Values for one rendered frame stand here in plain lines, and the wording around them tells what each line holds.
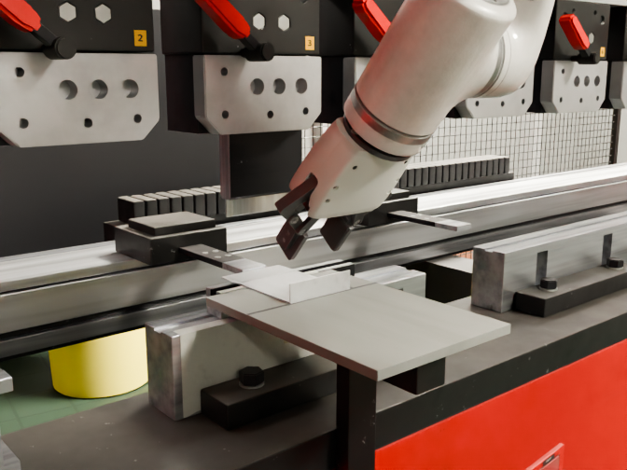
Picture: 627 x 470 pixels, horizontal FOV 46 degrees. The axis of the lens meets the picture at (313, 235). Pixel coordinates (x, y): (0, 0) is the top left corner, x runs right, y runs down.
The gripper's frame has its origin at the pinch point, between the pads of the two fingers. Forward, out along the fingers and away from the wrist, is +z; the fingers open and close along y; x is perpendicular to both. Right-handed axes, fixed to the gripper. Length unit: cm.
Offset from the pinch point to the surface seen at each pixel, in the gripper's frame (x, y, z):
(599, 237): 3, -69, 12
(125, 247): -21.8, 5.6, 27.3
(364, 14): -15.6, -7.9, -17.1
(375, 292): 7.2, -5.6, 2.5
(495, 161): -33, -93, 32
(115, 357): -92, -64, 195
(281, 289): 1.8, 2.1, 6.8
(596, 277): 9, -62, 13
